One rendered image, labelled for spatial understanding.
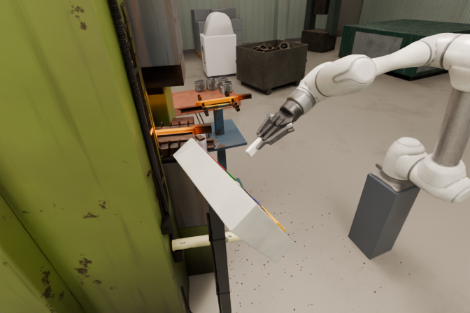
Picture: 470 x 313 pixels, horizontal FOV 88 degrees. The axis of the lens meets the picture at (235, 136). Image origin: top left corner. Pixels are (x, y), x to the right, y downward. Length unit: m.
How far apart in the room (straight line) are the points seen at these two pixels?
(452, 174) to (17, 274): 1.74
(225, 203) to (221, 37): 4.81
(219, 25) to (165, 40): 4.34
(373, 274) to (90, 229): 1.66
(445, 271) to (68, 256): 2.13
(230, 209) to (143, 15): 0.68
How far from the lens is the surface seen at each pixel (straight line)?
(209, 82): 4.26
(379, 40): 6.13
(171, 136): 1.23
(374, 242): 1.92
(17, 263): 1.14
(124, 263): 1.21
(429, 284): 2.12
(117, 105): 0.74
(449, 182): 1.48
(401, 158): 1.56
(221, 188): 0.60
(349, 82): 0.75
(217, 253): 0.88
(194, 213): 1.38
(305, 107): 0.87
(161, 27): 0.93
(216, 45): 5.25
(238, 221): 0.54
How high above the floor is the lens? 1.59
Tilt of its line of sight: 31 degrees down
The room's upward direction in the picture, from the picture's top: 2 degrees counter-clockwise
